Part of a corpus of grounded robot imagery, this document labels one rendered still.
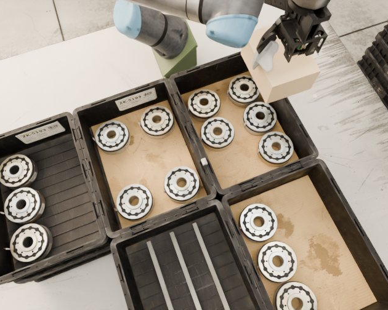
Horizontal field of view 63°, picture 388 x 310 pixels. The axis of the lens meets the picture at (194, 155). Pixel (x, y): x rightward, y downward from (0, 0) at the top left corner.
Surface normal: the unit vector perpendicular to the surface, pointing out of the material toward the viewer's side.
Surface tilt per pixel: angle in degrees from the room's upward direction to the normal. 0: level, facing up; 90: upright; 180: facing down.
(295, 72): 0
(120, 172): 0
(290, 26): 0
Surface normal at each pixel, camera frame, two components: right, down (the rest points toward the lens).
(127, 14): -0.68, 0.06
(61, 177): -0.03, -0.36
